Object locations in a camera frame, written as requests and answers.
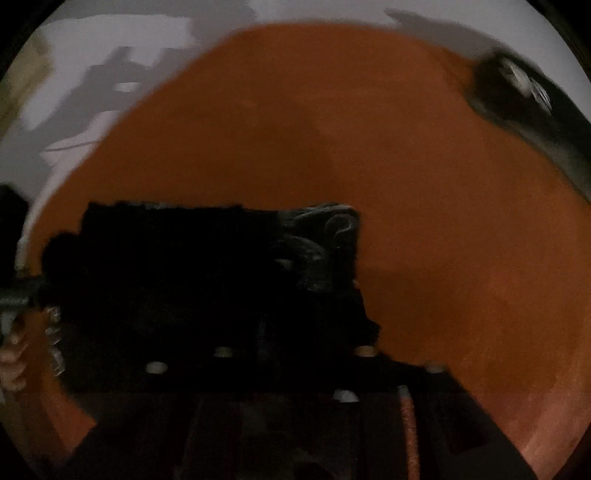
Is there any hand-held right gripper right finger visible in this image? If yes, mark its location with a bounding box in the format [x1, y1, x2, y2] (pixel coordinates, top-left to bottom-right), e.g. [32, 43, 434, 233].
[341, 344, 537, 480]

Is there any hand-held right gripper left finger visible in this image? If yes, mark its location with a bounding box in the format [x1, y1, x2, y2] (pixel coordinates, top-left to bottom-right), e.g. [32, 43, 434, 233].
[69, 342, 260, 480]

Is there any black swirl patterned shirt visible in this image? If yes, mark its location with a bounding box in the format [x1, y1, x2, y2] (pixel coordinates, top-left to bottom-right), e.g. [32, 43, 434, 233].
[41, 200, 382, 404]

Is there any person's left hand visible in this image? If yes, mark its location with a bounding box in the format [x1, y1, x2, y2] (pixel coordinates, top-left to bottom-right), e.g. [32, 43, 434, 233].
[0, 320, 29, 394]

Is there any beige curtain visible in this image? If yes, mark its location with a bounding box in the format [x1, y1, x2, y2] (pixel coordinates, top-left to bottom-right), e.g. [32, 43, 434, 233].
[0, 39, 52, 121]

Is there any orange fleece blanket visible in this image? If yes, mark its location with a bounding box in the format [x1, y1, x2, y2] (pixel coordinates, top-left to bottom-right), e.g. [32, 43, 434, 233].
[18, 23, 591, 480]

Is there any white wall cable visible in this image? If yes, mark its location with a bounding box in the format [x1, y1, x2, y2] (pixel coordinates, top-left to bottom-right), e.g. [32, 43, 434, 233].
[44, 137, 97, 154]

